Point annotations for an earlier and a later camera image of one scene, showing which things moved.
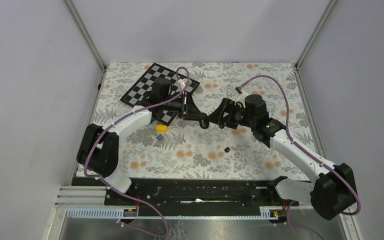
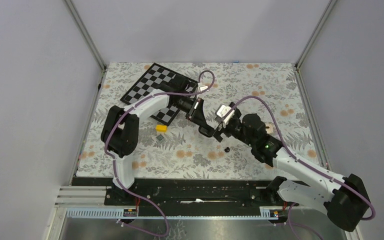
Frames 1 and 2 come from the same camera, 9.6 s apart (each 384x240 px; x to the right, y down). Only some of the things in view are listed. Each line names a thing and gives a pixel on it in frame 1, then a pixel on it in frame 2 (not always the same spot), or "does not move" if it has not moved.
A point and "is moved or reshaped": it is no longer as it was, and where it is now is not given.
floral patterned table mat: [182, 149] does not move
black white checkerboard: [141, 89] does not move
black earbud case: [204, 123] is moved or reshaped
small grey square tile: [160, 137] does not move
